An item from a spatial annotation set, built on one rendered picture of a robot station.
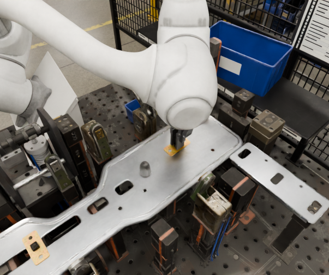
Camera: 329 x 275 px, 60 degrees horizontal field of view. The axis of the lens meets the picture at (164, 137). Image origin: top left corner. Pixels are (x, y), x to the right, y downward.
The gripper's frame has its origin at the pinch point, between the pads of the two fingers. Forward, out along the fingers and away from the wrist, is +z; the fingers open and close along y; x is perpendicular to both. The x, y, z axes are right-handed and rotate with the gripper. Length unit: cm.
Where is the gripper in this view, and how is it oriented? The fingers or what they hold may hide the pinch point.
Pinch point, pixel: (177, 137)
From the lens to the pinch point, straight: 84.7
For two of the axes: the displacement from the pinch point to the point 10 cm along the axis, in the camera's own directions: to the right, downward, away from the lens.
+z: 0.0, 6.6, 7.6
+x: 7.6, -4.9, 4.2
